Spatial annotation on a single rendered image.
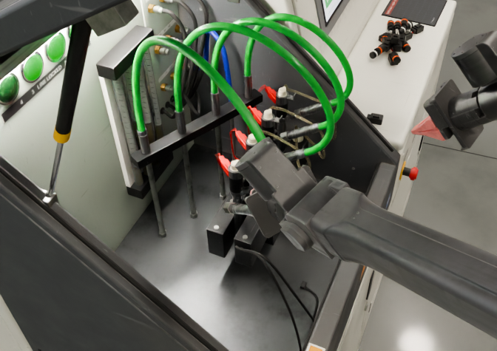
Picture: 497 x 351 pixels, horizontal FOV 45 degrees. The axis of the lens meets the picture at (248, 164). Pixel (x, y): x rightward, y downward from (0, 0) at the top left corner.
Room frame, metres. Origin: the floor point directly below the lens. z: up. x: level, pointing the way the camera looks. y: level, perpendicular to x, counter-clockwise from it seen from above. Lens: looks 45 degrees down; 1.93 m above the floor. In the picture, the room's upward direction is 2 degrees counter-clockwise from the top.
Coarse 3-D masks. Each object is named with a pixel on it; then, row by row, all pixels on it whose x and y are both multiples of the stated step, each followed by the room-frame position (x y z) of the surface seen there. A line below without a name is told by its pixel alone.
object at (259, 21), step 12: (240, 24) 0.95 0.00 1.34; (252, 24) 0.94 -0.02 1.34; (264, 24) 0.93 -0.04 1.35; (276, 24) 0.92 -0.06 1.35; (228, 36) 0.97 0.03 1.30; (288, 36) 0.91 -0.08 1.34; (300, 36) 0.91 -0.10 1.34; (216, 48) 0.97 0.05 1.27; (312, 48) 0.90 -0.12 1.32; (216, 60) 0.98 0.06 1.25; (324, 60) 0.89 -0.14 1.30; (216, 84) 0.98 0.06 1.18; (336, 84) 0.87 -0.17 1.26; (216, 96) 0.98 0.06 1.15; (216, 108) 0.98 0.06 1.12; (336, 120) 0.87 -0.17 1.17; (288, 132) 0.91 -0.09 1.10; (300, 132) 0.90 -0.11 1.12; (312, 132) 0.89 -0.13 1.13
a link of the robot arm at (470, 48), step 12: (480, 36) 0.74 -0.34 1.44; (492, 36) 0.71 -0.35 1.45; (456, 48) 0.75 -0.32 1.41; (468, 48) 0.72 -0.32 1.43; (480, 48) 0.70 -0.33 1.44; (492, 48) 0.70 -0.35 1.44; (456, 60) 0.72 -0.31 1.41; (468, 60) 0.70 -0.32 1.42; (480, 60) 0.70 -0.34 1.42; (492, 60) 0.69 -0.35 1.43; (468, 72) 0.70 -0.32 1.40; (480, 72) 0.69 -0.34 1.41; (492, 72) 0.69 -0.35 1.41; (480, 84) 0.69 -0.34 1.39
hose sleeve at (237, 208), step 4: (232, 204) 0.68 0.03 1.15; (236, 204) 0.67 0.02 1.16; (240, 204) 0.67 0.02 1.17; (244, 204) 0.66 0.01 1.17; (232, 208) 0.67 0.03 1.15; (236, 208) 0.66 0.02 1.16; (240, 208) 0.65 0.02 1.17; (244, 208) 0.65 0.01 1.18; (232, 212) 0.67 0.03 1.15; (236, 212) 0.66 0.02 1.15; (240, 212) 0.65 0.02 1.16; (244, 212) 0.64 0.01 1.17; (248, 212) 0.64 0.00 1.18; (252, 216) 0.63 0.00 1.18
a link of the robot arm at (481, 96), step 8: (496, 80) 0.68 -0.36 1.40; (480, 88) 0.71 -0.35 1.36; (488, 88) 0.70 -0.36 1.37; (496, 88) 0.69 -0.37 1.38; (480, 96) 0.69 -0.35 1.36; (488, 96) 0.68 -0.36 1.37; (496, 96) 0.68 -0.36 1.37; (480, 104) 0.69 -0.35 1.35; (488, 104) 0.68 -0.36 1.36; (496, 104) 0.67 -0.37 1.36; (488, 112) 0.67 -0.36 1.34; (496, 112) 0.67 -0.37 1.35
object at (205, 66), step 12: (156, 36) 0.79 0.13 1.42; (144, 48) 0.82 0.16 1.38; (180, 48) 0.74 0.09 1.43; (192, 60) 0.72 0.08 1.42; (204, 60) 0.72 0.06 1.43; (132, 72) 0.86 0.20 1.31; (216, 72) 0.69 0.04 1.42; (132, 84) 0.86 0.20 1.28; (228, 84) 0.68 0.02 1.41; (228, 96) 0.67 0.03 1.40; (240, 108) 0.65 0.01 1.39; (252, 120) 0.64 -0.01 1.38; (144, 132) 0.87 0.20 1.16; (252, 132) 0.63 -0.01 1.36
